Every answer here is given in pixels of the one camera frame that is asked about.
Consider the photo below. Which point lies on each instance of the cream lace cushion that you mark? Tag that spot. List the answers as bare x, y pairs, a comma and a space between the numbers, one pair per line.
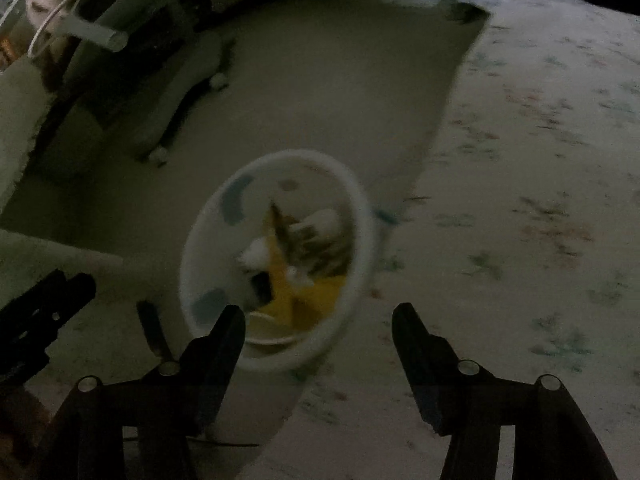
17, 130

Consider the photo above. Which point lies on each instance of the grey wheeled chair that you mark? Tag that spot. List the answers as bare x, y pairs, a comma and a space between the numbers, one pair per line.
130, 60

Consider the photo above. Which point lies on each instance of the white plastic waste bin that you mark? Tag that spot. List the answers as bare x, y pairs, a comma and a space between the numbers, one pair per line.
280, 260

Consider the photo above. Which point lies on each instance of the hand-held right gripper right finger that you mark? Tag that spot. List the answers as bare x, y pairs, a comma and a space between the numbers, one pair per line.
415, 360

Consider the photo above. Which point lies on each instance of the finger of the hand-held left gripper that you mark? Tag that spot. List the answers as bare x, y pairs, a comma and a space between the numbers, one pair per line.
65, 295

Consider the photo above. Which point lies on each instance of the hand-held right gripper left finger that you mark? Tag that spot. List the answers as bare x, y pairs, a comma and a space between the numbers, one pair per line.
222, 360

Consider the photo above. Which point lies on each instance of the large yellow packet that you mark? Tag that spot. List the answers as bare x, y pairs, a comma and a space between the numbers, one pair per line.
295, 300

